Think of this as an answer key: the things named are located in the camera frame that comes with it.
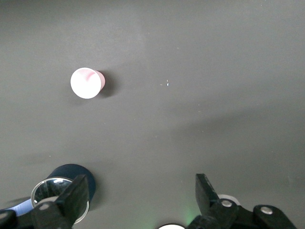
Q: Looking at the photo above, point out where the glass lid with blue knob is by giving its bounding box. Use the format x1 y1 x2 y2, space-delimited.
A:
30 177 91 225

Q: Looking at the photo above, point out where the pink plastic cup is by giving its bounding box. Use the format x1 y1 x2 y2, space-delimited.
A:
70 67 106 100

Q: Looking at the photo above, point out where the dark blue saucepan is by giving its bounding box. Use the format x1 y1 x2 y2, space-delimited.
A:
4 163 97 225

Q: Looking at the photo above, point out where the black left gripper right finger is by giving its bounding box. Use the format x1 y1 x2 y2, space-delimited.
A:
188 173 298 229

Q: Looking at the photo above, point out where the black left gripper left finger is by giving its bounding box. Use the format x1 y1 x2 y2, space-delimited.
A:
0 174 90 229

